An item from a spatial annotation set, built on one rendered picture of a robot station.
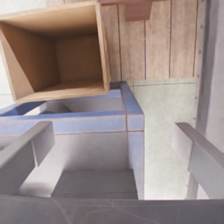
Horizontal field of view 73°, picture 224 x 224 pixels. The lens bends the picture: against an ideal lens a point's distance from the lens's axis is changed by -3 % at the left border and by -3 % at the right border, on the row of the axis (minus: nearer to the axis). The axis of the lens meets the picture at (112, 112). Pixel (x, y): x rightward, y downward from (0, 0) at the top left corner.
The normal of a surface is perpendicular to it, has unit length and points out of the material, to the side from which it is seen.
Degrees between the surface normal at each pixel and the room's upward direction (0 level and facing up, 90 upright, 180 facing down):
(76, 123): 0
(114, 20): 0
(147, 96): 0
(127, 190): 90
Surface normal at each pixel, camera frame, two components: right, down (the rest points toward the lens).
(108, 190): -0.07, -0.95
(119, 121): -0.02, 0.30
